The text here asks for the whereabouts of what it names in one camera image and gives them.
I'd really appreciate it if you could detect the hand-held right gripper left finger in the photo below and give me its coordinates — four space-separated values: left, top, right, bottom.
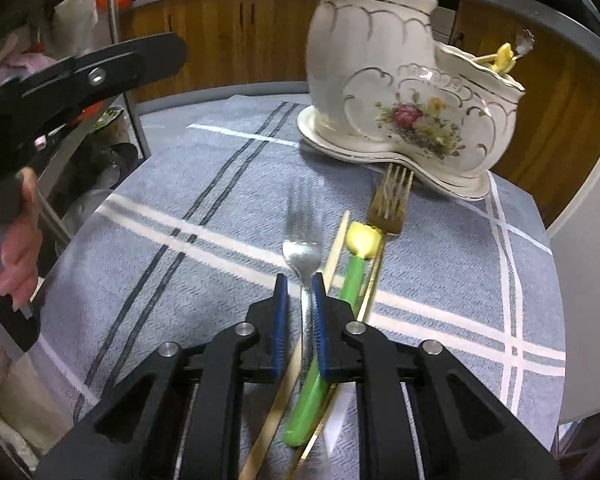
32 274 290 480

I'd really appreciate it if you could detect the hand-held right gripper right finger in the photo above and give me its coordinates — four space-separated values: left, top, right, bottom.
311 272 563 480

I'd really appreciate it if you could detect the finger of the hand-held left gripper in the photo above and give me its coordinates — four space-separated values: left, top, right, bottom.
22 32 188 136

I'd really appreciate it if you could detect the yellow tulip green handled utensil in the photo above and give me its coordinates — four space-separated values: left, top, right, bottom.
282 222 383 448
494 42 515 75

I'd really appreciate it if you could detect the silver fork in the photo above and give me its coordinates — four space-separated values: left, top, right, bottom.
281 187 327 376

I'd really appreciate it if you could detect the wooden chopstick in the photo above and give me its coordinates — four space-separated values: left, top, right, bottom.
240 210 352 480

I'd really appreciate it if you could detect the gold fork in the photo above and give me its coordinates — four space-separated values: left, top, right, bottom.
284 162 415 480

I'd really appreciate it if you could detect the cream floral ceramic utensil holder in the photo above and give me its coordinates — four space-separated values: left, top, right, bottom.
305 0 527 186

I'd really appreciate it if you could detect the person's left hand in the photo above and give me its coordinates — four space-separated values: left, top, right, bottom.
0 167 43 312

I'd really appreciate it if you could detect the metal storage rack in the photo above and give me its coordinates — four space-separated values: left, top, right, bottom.
45 0 153 241

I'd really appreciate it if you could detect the wooden base cabinet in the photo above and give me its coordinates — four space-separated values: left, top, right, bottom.
450 2 600 226
117 0 321 116

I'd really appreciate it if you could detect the grey checked tablecloth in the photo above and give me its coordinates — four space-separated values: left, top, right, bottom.
32 92 568 480

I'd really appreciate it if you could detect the cream ceramic saucer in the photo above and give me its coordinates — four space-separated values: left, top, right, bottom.
296 105 492 202

